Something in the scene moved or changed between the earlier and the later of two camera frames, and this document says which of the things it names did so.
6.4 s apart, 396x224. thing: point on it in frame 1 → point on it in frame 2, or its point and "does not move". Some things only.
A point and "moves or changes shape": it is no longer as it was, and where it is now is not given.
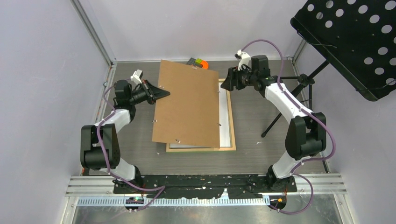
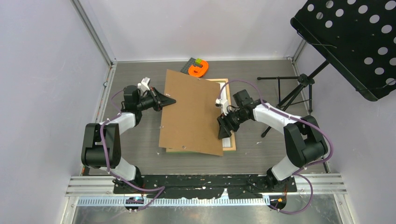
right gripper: [232, 80] → [225, 125]
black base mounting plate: [239, 186] does not move
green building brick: [198, 61] does not move
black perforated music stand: [357, 37] does not move
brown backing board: [190, 115] moves or changes shape
